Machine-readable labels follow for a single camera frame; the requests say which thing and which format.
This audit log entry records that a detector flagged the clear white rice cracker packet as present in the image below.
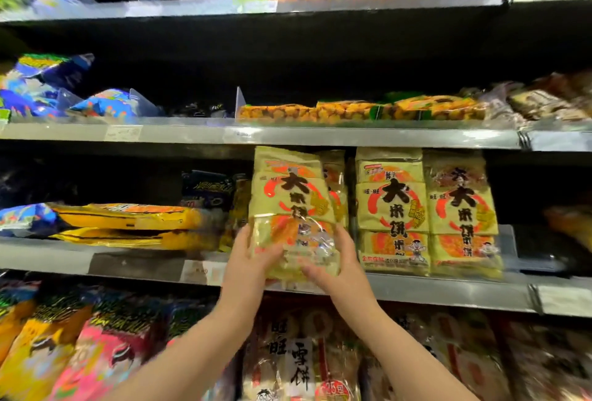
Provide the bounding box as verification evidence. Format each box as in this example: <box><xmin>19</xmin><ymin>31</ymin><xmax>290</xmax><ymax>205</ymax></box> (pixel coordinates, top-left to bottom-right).
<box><xmin>241</xmin><ymin>306</ymin><xmax>362</xmax><ymax>401</ymax></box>

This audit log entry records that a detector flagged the yellow cartoon snack packet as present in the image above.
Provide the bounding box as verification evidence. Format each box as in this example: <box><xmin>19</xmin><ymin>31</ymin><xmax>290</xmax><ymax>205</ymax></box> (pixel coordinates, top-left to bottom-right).
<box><xmin>0</xmin><ymin>296</ymin><xmax>95</xmax><ymax>401</ymax></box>

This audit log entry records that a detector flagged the pale green shelf label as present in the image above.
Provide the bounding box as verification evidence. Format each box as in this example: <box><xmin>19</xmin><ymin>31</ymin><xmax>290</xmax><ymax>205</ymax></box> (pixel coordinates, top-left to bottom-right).
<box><xmin>232</xmin><ymin>0</ymin><xmax>278</xmax><ymax>14</ymax></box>

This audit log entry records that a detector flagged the person's left hand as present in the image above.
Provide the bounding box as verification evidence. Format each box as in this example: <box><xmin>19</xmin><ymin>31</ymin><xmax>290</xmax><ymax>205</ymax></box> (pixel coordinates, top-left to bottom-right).
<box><xmin>217</xmin><ymin>224</ymin><xmax>286</xmax><ymax>319</ymax></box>

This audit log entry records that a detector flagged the orange cartoon snack packet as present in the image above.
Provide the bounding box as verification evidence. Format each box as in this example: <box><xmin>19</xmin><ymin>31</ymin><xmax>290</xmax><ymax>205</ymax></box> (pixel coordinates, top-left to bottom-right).
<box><xmin>0</xmin><ymin>279</ymin><xmax>41</xmax><ymax>362</ymax></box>

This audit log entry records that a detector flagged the yellow dotted snack packet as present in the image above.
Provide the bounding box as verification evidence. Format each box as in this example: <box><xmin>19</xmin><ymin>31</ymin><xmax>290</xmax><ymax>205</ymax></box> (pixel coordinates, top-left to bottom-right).
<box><xmin>381</xmin><ymin>95</ymin><xmax>487</xmax><ymax>122</ymax></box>
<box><xmin>237</xmin><ymin>104</ymin><xmax>320</xmax><ymax>124</ymax></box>
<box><xmin>316</xmin><ymin>100</ymin><xmax>385</xmax><ymax>122</ymax></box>

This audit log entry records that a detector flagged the person's left forearm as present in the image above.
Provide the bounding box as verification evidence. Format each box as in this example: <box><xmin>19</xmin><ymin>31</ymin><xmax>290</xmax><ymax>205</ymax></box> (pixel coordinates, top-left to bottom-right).
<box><xmin>104</xmin><ymin>298</ymin><xmax>262</xmax><ymax>401</ymax></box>

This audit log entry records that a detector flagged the pink cartoon snack packet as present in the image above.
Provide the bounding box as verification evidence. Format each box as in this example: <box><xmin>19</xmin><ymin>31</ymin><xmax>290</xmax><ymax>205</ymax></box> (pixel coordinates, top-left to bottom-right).
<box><xmin>47</xmin><ymin>301</ymin><xmax>160</xmax><ymax>401</ymax></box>

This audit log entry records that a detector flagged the yellow flat snack packet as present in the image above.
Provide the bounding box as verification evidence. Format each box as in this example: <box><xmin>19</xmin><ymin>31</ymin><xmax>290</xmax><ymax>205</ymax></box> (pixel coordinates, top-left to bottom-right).
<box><xmin>47</xmin><ymin>203</ymin><xmax>206</xmax><ymax>231</ymax></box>
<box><xmin>50</xmin><ymin>228</ymin><xmax>220</xmax><ymax>252</ymax></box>

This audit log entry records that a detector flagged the gold rice cracker packet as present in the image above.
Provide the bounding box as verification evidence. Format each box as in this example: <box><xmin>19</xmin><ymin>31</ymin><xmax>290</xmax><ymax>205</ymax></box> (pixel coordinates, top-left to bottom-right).
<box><xmin>355</xmin><ymin>147</ymin><xmax>431</xmax><ymax>275</ymax></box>
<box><xmin>219</xmin><ymin>174</ymin><xmax>253</xmax><ymax>253</ymax></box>
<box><xmin>318</xmin><ymin>150</ymin><xmax>350</xmax><ymax>231</ymax></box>
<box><xmin>423</xmin><ymin>150</ymin><xmax>504</xmax><ymax>279</ymax></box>
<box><xmin>248</xmin><ymin>146</ymin><xmax>341</xmax><ymax>282</ymax></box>

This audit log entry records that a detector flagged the metal shelf with label rail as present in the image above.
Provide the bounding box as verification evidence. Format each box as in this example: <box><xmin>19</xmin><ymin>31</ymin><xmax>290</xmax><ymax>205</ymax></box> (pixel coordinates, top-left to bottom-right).
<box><xmin>0</xmin><ymin>235</ymin><xmax>592</xmax><ymax>319</ymax></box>
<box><xmin>0</xmin><ymin>0</ymin><xmax>592</xmax><ymax>23</ymax></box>
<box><xmin>0</xmin><ymin>116</ymin><xmax>592</xmax><ymax>152</ymax></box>

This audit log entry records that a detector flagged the clear brown snack packet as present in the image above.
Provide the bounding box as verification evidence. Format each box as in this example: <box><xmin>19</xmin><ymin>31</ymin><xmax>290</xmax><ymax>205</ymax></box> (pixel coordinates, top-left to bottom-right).
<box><xmin>497</xmin><ymin>315</ymin><xmax>592</xmax><ymax>401</ymax></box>

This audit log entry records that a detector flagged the person's right forearm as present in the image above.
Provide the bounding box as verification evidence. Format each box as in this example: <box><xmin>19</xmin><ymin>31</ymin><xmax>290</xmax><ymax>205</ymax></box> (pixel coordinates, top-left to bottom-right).
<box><xmin>335</xmin><ymin>301</ymin><xmax>479</xmax><ymax>401</ymax></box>

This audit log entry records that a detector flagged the clear red rice cracker packet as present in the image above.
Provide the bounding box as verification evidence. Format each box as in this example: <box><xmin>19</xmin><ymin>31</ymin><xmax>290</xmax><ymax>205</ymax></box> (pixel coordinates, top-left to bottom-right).
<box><xmin>360</xmin><ymin>306</ymin><xmax>512</xmax><ymax>401</ymax></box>

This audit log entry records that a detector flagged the person's right hand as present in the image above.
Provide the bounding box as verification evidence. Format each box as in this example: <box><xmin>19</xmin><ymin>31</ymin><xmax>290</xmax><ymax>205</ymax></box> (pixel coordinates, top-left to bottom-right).
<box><xmin>298</xmin><ymin>224</ymin><xmax>378</xmax><ymax>323</ymax></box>

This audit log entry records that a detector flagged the white shelf label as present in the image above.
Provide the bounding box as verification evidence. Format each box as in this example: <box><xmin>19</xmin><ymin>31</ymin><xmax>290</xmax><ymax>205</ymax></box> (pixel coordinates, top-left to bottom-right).
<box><xmin>179</xmin><ymin>259</ymin><xmax>228</xmax><ymax>287</ymax></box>
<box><xmin>125</xmin><ymin>0</ymin><xmax>163</xmax><ymax>18</ymax></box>
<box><xmin>104</xmin><ymin>124</ymin><xmax>143</xmax><ymax>143</ymax></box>

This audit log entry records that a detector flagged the dark blue snack packet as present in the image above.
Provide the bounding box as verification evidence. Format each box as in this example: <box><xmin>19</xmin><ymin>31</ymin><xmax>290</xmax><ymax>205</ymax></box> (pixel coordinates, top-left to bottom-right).
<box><xmin>179</xmin><ymin>170</ymin><xmax>237</xmax><ymax>213</ymax></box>

